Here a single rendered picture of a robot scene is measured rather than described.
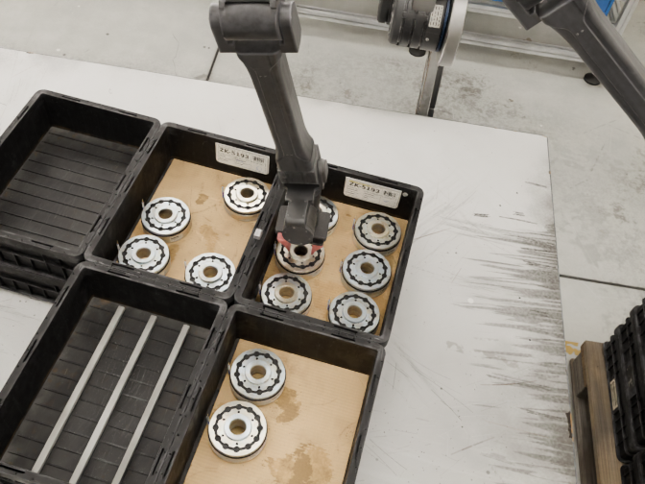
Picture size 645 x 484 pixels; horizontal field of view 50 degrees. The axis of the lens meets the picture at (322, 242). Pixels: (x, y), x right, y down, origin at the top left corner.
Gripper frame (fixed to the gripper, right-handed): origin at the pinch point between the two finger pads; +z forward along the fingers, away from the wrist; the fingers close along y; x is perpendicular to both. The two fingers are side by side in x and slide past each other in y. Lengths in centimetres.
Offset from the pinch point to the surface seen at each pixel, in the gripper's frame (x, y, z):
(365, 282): -5.1, 14.2, 1.2
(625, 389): 14, 96, 62
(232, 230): 4.6, -15.6, 4.1
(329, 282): -4.5, 7.0, 4.3
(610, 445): 1, 95, 74
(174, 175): 17.4, -32.0, 3.9
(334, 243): 5.9, 6.6, 4.4
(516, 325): 1, 51, 18
